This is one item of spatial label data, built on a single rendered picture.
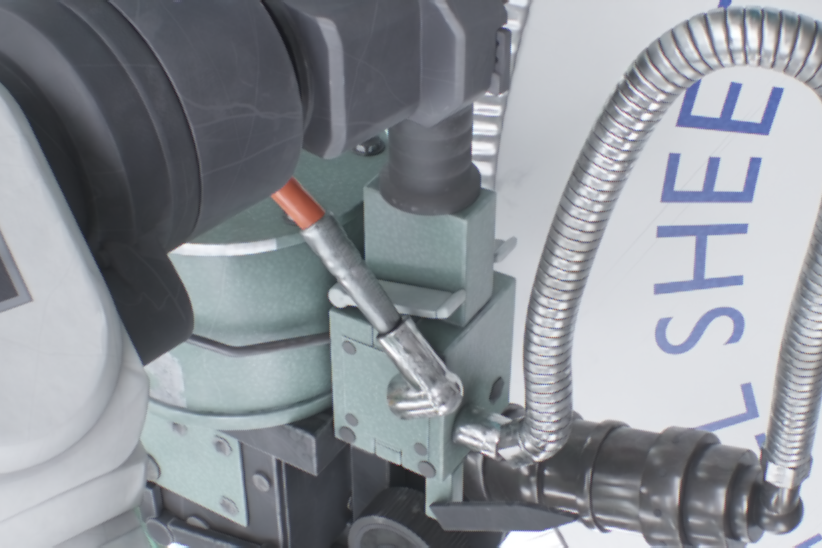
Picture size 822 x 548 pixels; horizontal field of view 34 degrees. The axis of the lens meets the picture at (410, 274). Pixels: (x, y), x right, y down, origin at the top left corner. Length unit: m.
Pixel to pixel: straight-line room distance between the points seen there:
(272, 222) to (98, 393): 0.25
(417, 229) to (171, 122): 0.19
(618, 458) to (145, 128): 0.35
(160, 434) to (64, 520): 0.36
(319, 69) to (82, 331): 0.13
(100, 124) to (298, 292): 0.23
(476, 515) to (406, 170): 0.16
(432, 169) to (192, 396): 0.16
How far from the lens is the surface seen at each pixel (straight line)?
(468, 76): 0.44
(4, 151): 0.34
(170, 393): 0.61
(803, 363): 0.55
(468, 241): 0.54
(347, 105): 0.42
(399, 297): 0.56
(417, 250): 0.55
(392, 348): 0.54
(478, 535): 0.72
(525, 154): 0.73
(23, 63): 0.37
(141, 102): 0.37
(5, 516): 0.32
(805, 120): 0.75
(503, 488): 0.68
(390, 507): 0.68
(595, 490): 0.65
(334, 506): 0.72
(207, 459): 0.68
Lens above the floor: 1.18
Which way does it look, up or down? 11 degrees up
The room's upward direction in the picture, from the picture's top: 113 degrees counter-clockwise
